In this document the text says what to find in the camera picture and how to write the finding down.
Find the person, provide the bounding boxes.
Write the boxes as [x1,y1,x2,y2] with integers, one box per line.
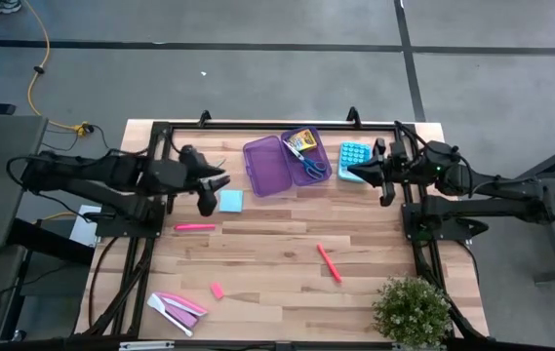
[0,0,22,19]

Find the small green potted plant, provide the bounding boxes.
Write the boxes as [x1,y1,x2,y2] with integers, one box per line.
[371,275,455,351]

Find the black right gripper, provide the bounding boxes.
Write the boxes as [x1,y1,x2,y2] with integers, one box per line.
[347,137,427,208]

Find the silver metal bracket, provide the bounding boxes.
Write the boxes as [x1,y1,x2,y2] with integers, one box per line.
[118,340,177,351]

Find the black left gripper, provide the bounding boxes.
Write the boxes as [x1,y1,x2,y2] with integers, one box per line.
[178,143,232,218]

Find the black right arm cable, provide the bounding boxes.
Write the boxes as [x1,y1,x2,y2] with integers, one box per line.
[393,120,429,150]

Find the red marker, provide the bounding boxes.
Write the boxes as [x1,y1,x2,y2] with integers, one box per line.
[316,242,343,285]

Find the blue sticky note pad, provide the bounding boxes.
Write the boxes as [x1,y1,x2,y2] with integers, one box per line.
[218,188,245,215]

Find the white paper sheet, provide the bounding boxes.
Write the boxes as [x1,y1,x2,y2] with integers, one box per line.
[68,204,103,249]

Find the pink highlighter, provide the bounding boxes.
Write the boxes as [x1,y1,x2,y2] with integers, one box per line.
[174,222,218,232]

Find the light blue tray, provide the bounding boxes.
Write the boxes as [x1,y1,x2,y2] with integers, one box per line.
[337,140,373,184]

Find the green yellow crayon box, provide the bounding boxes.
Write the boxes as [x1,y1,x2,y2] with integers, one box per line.
[286,127,319,154]

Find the purple plastic pencil case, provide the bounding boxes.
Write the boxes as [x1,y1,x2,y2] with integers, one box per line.
[242,126,334,199]

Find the blue handled scissors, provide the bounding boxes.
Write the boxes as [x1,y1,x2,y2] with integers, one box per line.
[282,138,329,182]

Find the yellow extension cable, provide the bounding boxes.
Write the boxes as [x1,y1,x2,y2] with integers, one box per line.
[21,0,95,137]

